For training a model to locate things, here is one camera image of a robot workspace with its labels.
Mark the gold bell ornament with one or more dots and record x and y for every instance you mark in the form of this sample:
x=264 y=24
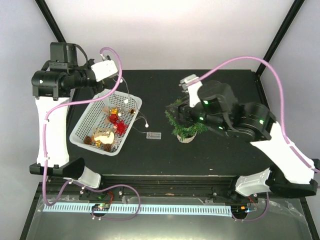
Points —
x=132 y=111

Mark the white tree pot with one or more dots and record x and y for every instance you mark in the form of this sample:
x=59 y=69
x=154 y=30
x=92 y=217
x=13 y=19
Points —
x=186 y=140

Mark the white ball string lights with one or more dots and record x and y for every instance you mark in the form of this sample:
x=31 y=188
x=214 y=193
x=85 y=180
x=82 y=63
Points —
x=126 y=101

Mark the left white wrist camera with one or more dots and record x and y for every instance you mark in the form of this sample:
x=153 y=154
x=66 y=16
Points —
x=104 y=69

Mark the burlap bow ornament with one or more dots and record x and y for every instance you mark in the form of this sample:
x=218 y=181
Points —
x=106 y=111

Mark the gold gift box ornament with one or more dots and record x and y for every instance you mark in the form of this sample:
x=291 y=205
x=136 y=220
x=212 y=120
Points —
x=114 y=111

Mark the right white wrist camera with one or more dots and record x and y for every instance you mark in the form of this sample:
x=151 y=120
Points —
x=191 y=85

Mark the silver star ornament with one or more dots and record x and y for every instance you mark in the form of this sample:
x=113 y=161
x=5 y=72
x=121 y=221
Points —
x=116 y=144

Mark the clear battery box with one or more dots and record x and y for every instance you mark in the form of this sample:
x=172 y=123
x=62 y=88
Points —
x=154 y=135

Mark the red star ornament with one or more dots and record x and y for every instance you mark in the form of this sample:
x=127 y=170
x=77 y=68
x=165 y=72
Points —
x=120 y=127

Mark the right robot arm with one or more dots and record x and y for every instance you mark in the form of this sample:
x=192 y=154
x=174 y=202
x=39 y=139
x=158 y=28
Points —
x=214 y=105

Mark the small green christmas tree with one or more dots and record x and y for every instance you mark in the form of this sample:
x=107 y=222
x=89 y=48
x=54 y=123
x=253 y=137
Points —
x=188 y=130

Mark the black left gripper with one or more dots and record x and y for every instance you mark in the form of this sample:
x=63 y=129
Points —
x=98 y=88

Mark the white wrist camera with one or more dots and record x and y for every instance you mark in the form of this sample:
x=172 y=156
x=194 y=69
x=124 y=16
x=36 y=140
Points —
x=191 y=85
x=104 y=69

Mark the red gift box ornament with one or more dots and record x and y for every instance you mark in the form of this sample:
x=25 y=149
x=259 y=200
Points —
x=113 y=118

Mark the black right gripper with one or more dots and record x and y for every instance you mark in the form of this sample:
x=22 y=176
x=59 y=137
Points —
x=181 y=113

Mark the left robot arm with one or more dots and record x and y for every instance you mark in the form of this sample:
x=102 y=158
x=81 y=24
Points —
x=51 y=86

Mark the white slotted cable duct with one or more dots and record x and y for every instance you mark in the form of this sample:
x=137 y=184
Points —
x=142 y=209

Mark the brown pine cone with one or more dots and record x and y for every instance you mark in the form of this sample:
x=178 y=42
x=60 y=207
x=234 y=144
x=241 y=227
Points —
x=107 y=147
x=87 y=140

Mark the small gold star ornament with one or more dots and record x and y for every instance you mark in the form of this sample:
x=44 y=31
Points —
x=98 y=143

